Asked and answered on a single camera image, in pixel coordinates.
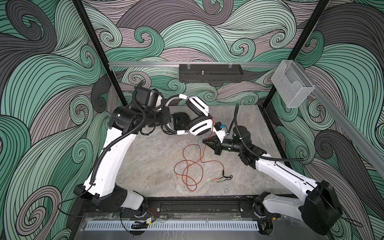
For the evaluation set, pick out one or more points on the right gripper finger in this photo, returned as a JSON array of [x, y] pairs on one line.
[[212, 140], [213, 145]]

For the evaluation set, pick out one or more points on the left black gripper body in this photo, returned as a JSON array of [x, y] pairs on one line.
[[162, 117]]

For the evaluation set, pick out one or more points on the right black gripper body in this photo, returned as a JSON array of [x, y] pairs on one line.
[[229, 145]]

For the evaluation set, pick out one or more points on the black blue headphones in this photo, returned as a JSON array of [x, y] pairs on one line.
[[180, 122]]

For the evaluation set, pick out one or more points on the white black headphones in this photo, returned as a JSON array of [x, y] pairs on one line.
[[200, 125]]

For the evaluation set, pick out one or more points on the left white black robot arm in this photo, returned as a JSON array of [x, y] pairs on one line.
[[147, 109]]

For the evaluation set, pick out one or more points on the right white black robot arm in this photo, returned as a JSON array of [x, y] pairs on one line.
[[315, 203]]

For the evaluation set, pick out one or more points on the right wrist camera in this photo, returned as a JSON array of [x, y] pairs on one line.
[[220, 131]]

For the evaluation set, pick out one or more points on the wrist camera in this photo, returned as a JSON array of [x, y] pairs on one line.
[[220, 131], [150, 99]]

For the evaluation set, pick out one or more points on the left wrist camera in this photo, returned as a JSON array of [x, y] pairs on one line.
[[150, 99]]

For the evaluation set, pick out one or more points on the black perforated wall tray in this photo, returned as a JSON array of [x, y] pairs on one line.
[[210, 73]]

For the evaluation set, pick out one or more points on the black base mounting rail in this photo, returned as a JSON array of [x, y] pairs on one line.
[[198, 205]]

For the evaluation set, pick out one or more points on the black frame post left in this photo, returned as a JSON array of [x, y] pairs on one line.
[[100, 52]]

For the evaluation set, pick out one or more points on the black frame post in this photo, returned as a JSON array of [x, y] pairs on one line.
[[310, 25], [100, 52]]

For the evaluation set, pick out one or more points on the clear plastic wall bin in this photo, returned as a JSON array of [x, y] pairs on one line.
[[292, 83]]

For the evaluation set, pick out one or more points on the white slotted cable duct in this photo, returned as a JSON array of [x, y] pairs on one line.
[[175, 226]]

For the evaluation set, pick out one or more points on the aluminium rail back wall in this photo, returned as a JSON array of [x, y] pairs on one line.
[[152, 64]]

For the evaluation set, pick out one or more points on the aluminium rail wall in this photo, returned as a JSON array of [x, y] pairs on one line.
[[345, 104], [152, 64]]

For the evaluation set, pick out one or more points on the aluminium rail right wall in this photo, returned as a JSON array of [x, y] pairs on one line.
[[345, 104]]

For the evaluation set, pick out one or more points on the black frame post right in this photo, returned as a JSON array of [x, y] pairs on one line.
[[310, 25]]

